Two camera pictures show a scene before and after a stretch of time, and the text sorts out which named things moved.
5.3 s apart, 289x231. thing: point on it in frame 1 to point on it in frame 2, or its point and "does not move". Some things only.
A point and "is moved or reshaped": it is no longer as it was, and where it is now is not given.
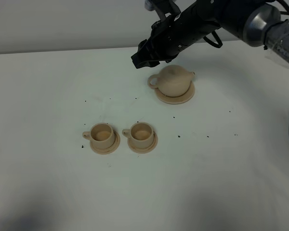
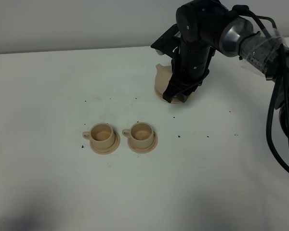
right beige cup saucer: [144, 149] does not move
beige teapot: [172, 80] is moved or reshaped
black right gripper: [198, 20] to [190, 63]
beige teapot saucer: [177, 100] does not move
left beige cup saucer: [106, 151] does not move
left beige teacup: [102, 135] does not move
